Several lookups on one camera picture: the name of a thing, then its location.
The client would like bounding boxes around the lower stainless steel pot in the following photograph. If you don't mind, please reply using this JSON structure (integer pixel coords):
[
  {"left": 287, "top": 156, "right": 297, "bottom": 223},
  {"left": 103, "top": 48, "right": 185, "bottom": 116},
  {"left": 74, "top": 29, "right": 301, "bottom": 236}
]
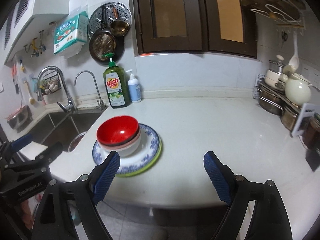
[{"left": 280, "top": 106, "right": 299, "bottom": 132}]

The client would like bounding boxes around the chrome kitchen faucet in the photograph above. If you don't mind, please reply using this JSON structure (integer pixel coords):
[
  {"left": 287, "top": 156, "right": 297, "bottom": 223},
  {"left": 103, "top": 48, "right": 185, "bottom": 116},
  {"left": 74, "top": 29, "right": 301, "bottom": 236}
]
[{"left": 36, "top": 66, "right": 77, "bottom": 113}]

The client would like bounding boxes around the small steel lidded pot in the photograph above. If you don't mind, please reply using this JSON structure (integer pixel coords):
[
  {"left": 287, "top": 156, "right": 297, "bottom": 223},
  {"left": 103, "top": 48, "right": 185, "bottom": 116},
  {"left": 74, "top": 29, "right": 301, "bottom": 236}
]
[{"left": 269, "top": 55, "right": 285, "bottom": 74}]

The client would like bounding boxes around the green dish soap bottle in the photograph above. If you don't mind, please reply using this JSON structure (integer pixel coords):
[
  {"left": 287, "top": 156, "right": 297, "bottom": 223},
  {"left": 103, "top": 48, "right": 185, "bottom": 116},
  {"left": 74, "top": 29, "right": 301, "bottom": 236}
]
[{"left": 102, "top": 53, "right": 130, "bottom": 109}]

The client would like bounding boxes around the white ladle spoon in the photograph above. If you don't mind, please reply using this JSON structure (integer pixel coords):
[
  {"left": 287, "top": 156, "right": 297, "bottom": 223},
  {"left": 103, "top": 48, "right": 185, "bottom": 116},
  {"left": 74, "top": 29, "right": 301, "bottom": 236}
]
[{"left": 288, "top": 31, "right": 300, "bottom": 73}]

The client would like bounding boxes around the red and black bowl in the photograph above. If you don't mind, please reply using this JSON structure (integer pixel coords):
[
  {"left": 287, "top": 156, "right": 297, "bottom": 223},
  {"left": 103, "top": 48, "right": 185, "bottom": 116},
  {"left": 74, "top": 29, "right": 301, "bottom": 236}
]
[{"left": 96, "top": 115, "right": 140, "bottom": 146}]

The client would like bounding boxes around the wall mounted board rack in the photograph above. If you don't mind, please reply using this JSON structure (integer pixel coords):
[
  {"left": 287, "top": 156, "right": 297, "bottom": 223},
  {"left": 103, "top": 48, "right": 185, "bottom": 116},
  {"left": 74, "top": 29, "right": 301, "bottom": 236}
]
[{"left": 240, "top": 0, "right": 306, "bottom": 30}]

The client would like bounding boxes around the stainless steel pot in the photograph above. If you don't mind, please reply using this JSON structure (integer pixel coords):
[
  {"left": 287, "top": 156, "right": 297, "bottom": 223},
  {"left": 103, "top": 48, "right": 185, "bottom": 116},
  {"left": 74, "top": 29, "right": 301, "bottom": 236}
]
[
  {"left": 280, "top": 106, "right": 299, "bottom": 132},
  {"left": 258, "top": 87, "right": 284, "bottom": 116}
]

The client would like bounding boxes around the chrome filter faucet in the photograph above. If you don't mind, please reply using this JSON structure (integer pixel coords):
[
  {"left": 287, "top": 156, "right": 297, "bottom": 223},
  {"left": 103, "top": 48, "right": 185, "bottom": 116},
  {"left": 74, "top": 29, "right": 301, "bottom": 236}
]
[{"left": 74, "top": 70, "right": 108, "bottom": 111}]

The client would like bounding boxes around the dark wooden window frame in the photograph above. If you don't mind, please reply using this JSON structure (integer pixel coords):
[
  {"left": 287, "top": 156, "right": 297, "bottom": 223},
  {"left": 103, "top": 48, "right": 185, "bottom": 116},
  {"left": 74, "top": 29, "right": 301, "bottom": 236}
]
[{"left": 132, "top": 0, "right": 257, "bottom": 58}]

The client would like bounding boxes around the cream white bowl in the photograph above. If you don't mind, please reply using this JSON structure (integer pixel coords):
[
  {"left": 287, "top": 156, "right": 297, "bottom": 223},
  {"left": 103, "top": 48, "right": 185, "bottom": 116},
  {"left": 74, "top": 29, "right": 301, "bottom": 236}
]
[{"left": 101, "top": 134, "right": 141, "bottom": 157}]

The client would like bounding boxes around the cream enamel pot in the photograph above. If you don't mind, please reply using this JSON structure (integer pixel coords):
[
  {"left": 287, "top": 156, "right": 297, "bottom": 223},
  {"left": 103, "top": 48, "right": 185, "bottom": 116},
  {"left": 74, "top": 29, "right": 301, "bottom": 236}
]
[{"left": 264, "top": 69, "right": 285, "bottom": 90}]

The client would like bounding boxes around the pink bowl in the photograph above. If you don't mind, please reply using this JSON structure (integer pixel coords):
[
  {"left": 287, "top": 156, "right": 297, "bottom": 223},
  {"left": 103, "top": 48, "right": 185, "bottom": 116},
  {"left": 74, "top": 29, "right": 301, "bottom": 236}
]
[{"left": 99, "top": 130, "right": 141, "bottom": 150}]

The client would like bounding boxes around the green plate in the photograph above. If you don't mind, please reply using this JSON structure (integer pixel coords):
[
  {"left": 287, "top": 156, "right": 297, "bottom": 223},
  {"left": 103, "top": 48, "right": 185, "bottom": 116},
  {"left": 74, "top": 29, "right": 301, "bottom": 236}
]
[{"left": 117, "top": 138, "right": 162, "bottom": 178}]

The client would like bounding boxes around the black box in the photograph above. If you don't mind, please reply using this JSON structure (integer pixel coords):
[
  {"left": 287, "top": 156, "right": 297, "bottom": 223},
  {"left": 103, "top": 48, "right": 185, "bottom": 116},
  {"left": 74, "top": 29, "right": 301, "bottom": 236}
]
[{"left": 305, "top": 147, "right": 320, "bottom": 172}]

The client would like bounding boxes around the white blue pump bottle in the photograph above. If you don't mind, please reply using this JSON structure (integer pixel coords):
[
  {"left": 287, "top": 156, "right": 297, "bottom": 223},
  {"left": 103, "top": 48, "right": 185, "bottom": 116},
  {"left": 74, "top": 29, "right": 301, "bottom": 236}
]
[{"left": 126, "top": 69, "right": 142, "bottom": 103}]

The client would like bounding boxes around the wire faucet basket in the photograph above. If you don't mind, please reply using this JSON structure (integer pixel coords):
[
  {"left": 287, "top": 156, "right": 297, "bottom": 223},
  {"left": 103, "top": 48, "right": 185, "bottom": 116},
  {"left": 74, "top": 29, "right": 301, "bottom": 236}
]
[{"left": 39, "top": 70, "right": 61, "bottom": 95}]

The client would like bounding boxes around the cream ceramic teapot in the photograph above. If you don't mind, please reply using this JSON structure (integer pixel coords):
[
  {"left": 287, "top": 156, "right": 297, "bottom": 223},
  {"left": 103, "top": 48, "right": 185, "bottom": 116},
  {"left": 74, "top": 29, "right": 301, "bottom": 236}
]
[{"left": 285, "top": 73, "right": 311, "bottom": 107}]

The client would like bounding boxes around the dark sauce jar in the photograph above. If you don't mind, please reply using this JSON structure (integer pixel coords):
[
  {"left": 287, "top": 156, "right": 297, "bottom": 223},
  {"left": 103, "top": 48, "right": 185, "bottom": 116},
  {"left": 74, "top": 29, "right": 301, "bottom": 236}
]
[{"left": 302, "top": 113, "right": 320, "bottom": 149}]

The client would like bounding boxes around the white wall socket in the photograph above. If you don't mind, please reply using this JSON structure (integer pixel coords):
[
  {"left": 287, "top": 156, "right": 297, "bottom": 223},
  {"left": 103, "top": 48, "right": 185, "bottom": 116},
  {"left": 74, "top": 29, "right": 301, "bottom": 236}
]
[{"left": 301, "top": 63, "right": 320, "bottom": 89}]

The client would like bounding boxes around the white range hood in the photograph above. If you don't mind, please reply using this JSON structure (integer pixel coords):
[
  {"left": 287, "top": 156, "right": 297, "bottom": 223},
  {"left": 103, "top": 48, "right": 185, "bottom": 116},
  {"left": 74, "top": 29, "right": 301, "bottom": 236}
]
[{"left": 1, "top": 0, "right": 69, "bottom": 64}]

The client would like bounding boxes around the round perforated steamer tray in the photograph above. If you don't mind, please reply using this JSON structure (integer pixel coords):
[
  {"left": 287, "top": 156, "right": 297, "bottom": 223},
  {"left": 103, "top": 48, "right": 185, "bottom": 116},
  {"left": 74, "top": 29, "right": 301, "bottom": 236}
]
[{"left": 87, "top": 2, "right": 132, "bottom": 39}]

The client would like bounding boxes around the paper towel pack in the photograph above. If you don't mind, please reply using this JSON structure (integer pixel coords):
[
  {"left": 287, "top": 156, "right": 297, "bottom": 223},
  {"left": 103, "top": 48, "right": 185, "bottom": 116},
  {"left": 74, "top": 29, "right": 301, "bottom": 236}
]
[{"left": 53, "top": 10, "right": 88, "bottom": 59}]

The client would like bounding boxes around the stainless steel sink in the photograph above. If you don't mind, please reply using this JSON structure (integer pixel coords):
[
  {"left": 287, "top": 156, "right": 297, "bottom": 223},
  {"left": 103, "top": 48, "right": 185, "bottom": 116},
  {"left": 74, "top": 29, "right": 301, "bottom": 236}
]
[{"left": 29, "top": 109, "right": 103, "bottom": 152}]

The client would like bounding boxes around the small blue floral plate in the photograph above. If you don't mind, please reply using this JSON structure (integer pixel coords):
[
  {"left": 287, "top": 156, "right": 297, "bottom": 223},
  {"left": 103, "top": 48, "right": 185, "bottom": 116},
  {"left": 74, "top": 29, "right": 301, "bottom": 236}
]
[{"left": 92, "top": 122, "right": 161, "bottom": 175}]

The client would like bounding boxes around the upper stainless steel pot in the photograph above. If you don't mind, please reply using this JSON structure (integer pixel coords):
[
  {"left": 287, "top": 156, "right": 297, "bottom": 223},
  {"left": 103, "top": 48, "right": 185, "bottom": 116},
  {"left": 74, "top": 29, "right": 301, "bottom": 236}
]
[{"left": 258, "top": 87, "right": 284, "bottom": 116}]

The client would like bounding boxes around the black frying pan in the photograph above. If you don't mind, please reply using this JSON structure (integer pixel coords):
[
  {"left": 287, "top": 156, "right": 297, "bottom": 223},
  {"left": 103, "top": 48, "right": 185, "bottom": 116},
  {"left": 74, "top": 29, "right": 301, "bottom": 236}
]
[{"left": 89, "top": 5, "right": 125, "bottom": 65}]

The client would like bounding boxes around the brass ladle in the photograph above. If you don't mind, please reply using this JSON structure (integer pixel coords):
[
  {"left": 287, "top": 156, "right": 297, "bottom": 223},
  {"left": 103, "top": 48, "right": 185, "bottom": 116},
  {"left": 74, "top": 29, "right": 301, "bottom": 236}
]
[{"left": 110, "top": 7, "right": 130, "bottom": 37}]

